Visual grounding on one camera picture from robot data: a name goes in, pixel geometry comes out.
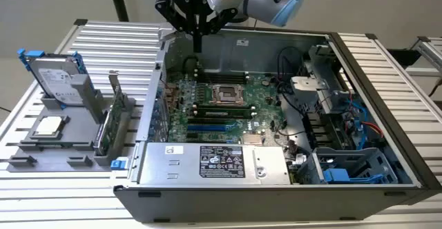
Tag slatted aluminium side table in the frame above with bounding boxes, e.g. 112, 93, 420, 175
404, 36, 442, 84

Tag grey metal disk bay cage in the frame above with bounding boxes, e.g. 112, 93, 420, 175
297, 147, 398, 185

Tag empty blue disk carrier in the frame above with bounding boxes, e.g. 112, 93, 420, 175
323, 168, 386, 185

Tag grey plastic parts rack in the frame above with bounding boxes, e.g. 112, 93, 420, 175
7, 74, 144, 173

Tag hard disk in blue carrier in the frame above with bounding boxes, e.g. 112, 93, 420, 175
16, 48, 87, 109

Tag blue expansion slot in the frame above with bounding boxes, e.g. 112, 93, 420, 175
188, 124, 228, 133

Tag grey metal optical drive bay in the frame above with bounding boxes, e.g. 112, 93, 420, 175
303, 44, 357, 115

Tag CPU socket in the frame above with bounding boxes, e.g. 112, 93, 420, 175
207, 83, 247, 107

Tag black metal stand pole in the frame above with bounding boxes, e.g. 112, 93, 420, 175
106, 0, 131, 22

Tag red and yellow wires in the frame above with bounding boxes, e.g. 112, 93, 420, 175
364, 121, 385, 139

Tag open grey PC case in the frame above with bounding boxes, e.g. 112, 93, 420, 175
114, 21, 442, 224

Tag silver CPU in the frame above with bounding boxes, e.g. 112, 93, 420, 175
34, 116, 67, 136

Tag green graphics card black cooler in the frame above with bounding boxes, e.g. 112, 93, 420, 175
94, 69, 136, 160

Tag green RAM stick with label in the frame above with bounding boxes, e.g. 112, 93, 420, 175
196, 109, 255, 118

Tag silver metal bracket with hole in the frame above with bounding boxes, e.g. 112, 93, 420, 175
291, 75, 329, 95

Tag small silver heatsink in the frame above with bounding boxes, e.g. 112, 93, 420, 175
244, 134, 265, 146

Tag grey power supply unit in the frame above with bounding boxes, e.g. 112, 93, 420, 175
136, 142, 291, 185

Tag green motherboard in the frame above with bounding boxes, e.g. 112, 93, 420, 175
161, 72, 288, 147

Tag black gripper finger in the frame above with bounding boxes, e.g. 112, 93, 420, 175
155, 0, 200, 53
199, 7, 240, 53

